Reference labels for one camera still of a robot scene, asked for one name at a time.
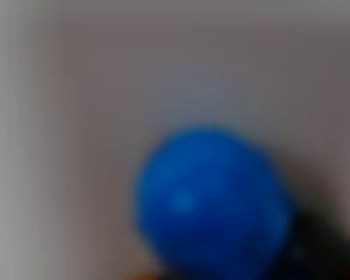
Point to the dark red open box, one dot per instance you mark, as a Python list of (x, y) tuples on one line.
[(335, 251)]

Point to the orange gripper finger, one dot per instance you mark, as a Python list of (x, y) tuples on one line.
[(146, 277)]

